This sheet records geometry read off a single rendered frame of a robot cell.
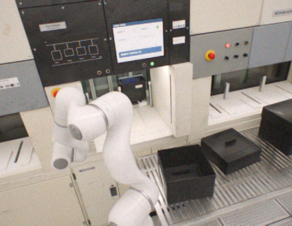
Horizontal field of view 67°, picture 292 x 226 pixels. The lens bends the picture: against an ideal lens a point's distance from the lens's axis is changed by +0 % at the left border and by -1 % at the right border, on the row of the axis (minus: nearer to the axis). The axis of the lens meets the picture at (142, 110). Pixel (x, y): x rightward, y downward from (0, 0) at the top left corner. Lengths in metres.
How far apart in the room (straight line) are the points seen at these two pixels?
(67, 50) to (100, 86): 1.08
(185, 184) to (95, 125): 0.77
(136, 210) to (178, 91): 0.84
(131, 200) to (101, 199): 1.07
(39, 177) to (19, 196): 0.20
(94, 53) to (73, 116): 0.69
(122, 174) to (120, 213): 0.14
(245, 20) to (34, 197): 1.85
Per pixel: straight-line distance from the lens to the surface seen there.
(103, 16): 1.27
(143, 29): 1.31
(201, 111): 1.67
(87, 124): 0.63
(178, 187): 1.28
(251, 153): 1.60
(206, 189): 1.36
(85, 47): 1.28
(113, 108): 0.69
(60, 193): 1.82
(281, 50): 1.88
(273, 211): 2.46
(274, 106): 1.86
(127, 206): 0.85
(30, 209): 1.94
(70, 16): 1.26
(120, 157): 0.74
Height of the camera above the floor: 1.85
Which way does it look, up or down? 30 degrees down
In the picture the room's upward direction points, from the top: 5 degrees counter-clockwise
